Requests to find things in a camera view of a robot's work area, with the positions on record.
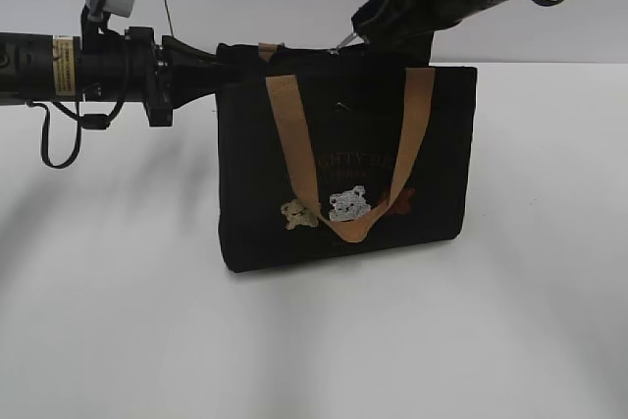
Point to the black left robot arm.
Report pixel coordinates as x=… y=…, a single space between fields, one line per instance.
x=37 y=67

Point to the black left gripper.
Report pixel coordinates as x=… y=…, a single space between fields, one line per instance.
x=133 y=68

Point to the black tote bag tan handles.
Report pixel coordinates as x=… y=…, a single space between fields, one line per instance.
x=326 y=155

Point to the silver metal zipper pull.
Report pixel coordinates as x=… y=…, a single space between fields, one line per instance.
x=353 y=43

